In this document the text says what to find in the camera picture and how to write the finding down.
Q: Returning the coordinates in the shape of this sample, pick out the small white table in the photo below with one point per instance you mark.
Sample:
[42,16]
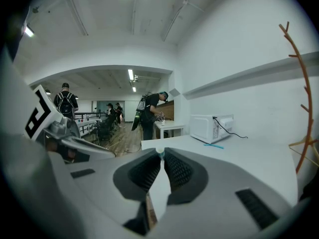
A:
[169,126]

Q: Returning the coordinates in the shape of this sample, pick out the black metal railing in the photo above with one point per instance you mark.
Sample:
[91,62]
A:
[87,114]

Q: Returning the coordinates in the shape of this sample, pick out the black pendant lamp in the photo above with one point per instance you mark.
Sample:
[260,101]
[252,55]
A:
[47,91]

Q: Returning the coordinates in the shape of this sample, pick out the white ceiling conduit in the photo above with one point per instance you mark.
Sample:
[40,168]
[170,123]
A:
[184,2]

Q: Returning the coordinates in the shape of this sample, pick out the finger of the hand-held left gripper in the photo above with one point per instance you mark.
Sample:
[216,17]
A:
[92,149]

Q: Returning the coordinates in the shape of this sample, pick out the white microwave oven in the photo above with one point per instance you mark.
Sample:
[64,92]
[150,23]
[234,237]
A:
[207,128]

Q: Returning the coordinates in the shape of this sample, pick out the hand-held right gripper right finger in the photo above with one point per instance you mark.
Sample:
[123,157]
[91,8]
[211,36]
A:
[224,183]

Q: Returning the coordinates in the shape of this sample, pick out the teal plastic comb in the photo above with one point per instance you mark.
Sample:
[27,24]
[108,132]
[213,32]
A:
[213,146]

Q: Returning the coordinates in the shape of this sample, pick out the wooden coat rack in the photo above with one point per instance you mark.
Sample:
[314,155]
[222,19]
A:
[310,113]

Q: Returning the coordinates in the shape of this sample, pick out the green black bag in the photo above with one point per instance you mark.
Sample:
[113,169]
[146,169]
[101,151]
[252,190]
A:
[135,122]

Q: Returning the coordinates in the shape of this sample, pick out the black office chair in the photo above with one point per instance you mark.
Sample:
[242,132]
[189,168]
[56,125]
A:
[102,128]

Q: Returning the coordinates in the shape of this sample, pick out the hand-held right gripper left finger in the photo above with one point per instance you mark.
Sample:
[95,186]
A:
[99,183]

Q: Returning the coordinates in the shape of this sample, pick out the white ceiling camera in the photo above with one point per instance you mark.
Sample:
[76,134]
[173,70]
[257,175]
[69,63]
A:
[136,78]

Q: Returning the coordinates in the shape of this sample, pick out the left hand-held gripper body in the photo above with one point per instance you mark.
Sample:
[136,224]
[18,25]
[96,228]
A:
[40,108]

